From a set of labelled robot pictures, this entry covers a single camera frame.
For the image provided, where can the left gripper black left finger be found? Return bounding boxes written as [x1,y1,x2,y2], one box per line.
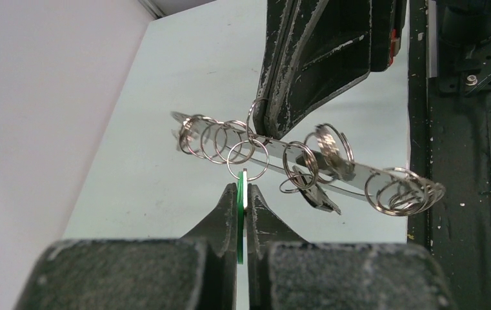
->
[15,183,238,309]

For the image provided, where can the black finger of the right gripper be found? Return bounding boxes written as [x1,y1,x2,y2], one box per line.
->
[252,0,299,136]
[267,0,407,138]

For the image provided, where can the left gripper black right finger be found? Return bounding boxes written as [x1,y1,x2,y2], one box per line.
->
[245,185,455,309]

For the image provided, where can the green tagged key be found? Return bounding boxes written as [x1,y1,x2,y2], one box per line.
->
[236,169,247,265]

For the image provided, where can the black headed key on ring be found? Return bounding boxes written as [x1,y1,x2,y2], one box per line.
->
[292,165,341,215]

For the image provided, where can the left aluminium frame post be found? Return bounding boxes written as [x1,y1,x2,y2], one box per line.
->
[138,0,166,20]

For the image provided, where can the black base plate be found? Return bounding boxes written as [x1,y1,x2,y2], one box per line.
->
[408,1,491,309]

